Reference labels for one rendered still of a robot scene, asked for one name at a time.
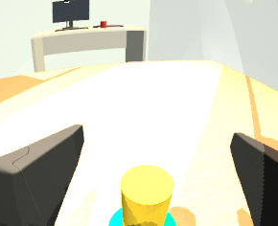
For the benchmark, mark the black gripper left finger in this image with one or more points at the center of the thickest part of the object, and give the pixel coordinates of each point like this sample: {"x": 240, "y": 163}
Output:
{"x": 34, "y": 179}

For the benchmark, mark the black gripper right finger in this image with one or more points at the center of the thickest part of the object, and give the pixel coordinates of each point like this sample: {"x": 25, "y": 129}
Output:
{"x": 256, "y": 166}

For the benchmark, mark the yellow cylinder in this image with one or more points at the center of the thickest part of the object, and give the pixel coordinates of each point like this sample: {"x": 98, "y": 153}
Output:
{"x": 145, "y": 195}

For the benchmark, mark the cyan circle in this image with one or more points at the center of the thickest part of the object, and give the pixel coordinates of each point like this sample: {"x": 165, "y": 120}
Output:
{"x": 117, "y": 219}

